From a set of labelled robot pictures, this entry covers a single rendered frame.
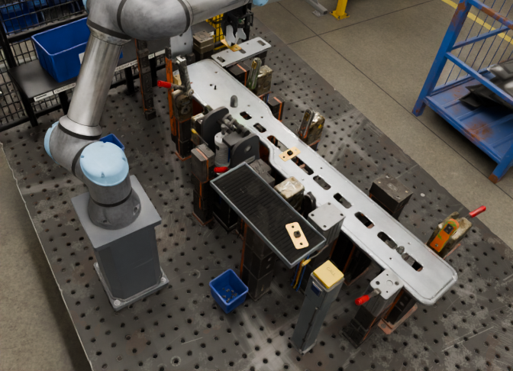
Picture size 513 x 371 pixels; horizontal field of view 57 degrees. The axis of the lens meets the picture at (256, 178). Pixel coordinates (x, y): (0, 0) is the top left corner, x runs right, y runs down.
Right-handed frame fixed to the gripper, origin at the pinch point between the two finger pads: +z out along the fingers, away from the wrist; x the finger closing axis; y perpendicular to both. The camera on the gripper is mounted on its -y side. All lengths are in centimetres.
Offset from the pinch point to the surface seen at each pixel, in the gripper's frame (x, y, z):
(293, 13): 198, -160, 128
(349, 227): -6, 75, 27
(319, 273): -34, 86, 11
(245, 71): 19.3, -13.2, 29.5
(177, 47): -2.1, -35.0, 22.3
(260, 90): 18.0, -0.5, 31.2
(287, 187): -16, 54, 19
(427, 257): 7, 98, 27
